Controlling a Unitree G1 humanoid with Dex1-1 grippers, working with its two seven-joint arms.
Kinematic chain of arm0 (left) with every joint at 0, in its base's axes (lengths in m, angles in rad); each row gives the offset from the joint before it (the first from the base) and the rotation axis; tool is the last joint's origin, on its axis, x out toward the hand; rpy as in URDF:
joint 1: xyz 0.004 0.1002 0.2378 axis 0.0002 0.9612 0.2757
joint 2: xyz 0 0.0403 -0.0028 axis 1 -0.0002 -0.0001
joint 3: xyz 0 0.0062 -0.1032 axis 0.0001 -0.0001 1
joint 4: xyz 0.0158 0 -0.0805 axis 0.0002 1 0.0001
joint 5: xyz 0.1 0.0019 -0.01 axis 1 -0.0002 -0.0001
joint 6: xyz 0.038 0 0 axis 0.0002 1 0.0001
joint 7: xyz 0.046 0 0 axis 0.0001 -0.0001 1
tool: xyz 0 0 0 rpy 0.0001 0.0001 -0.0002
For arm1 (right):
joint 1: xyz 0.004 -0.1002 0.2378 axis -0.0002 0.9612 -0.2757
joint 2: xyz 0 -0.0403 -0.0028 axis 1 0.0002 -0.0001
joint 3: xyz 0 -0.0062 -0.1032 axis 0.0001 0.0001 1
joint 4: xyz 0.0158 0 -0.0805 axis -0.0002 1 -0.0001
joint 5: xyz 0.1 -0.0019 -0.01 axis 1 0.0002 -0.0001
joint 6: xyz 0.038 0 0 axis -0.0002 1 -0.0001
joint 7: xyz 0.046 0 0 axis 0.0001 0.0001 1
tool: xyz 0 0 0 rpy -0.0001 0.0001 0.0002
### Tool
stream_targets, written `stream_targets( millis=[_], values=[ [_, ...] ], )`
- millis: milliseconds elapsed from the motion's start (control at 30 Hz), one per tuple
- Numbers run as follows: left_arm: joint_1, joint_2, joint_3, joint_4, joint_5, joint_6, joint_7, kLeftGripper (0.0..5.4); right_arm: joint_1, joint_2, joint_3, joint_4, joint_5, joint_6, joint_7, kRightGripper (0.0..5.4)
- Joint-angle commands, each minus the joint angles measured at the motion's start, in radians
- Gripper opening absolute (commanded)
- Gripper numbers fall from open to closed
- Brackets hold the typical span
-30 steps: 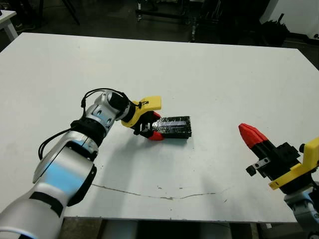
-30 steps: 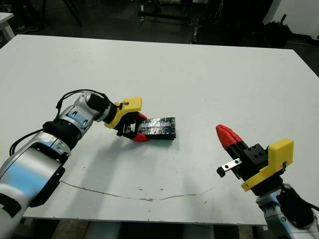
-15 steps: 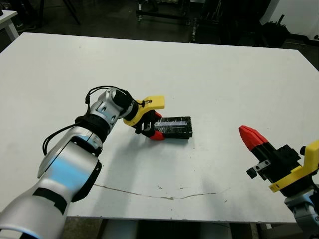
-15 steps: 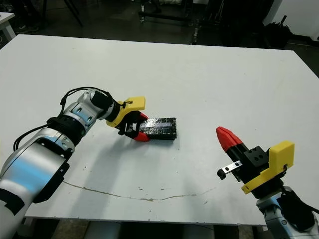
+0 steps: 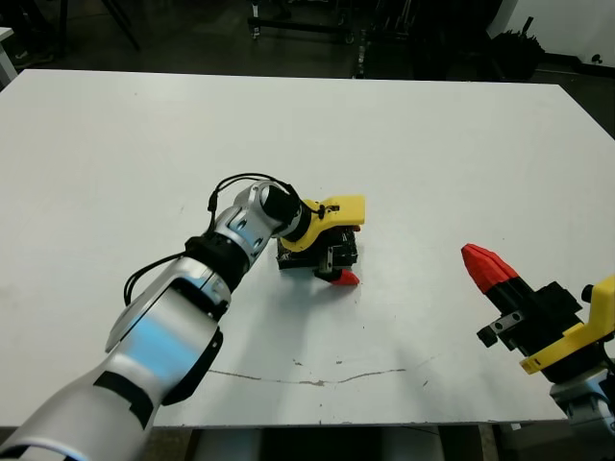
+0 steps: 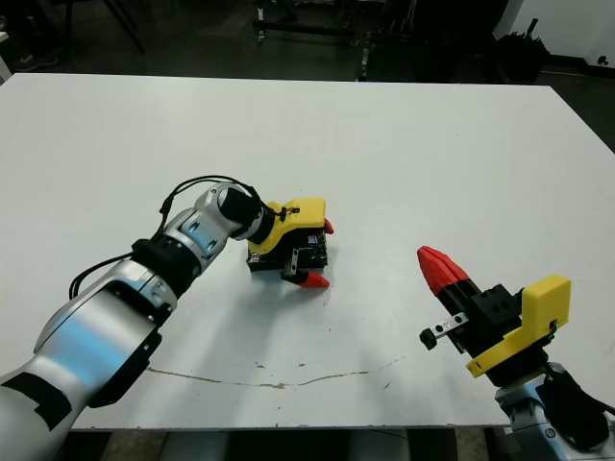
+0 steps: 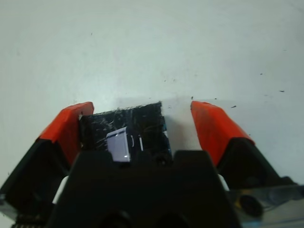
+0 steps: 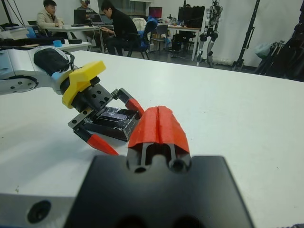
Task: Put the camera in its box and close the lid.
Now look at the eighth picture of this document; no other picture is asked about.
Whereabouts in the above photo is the grey chair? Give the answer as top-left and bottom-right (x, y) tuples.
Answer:
(152, 25), (171, 52)

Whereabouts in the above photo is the black monitor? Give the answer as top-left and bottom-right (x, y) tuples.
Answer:
(178, 6), (190, 21)

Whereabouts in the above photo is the pale green plastic bag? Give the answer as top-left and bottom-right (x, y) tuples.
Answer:
(254, 42), (271, 59)

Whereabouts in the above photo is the person in black sweater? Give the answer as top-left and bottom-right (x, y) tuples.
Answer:
(98, 0), (141, 57)

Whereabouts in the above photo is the red screen monitor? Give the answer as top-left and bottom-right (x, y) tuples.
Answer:
(148, 6), (163, 19)

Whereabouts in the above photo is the white box stack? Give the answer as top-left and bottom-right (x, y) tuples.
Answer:
(0, 23), (30, 40)

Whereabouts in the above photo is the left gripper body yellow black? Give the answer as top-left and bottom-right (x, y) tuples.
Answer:
(61, 60), (120, 131)

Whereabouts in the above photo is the blue jacket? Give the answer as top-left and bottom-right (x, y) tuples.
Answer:
(140, 17), (159, 49)

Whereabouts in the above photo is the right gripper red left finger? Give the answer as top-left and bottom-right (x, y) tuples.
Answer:
(126, 106), (160, 173)

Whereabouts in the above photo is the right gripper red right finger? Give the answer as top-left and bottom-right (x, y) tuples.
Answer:
(158, 104), (192, 173)

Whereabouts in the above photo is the black chair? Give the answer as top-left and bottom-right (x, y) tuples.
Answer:
(121, 33), (150, 60)

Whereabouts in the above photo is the black foil-wrapped box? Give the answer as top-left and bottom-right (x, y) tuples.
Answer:
(83, 106), (143, 143)

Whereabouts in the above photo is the white desk with laptops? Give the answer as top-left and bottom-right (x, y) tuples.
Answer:
(46, 23), (105, 52)

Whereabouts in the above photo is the white desk under monitors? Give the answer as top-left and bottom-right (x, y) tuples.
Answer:
(152, 23), (202, 61)

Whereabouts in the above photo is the black laptop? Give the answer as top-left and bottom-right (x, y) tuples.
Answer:
(72, 9), (88, 27)
(89, 13), (114, 26)

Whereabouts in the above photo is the black crane stand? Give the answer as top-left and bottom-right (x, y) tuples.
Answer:
(232, 0), (261, 72)

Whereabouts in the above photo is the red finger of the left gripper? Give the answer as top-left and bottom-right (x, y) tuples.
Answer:
(117, 87), (145, 118)
(73, 126), (119, 156)

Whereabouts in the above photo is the person with VR headset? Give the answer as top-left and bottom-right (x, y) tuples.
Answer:
(75, 0), (100, 17)

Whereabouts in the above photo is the person in beige jacket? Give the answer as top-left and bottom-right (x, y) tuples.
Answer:
(36, 0), (65, 38)

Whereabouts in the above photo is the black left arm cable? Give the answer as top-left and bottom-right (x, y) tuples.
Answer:
(60, 50), (76, 72)

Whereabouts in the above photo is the silver humanoid robot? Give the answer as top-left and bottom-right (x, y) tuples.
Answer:
(198, 0), (224, 67)

